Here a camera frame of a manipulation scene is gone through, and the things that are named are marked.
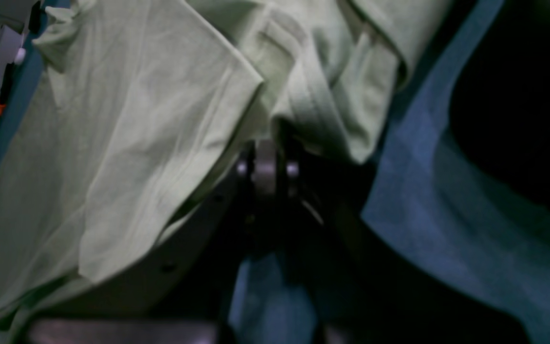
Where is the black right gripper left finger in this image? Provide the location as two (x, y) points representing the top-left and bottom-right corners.
(27, 141), (256, 344)

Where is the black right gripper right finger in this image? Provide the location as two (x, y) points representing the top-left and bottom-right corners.
(280, 123), (530, 344)

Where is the light green T-shirt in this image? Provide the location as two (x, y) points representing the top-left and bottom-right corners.
(0, 0), (452, 344)

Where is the blue table cloth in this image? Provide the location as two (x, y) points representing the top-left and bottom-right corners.
(0, 0), (550, 344)

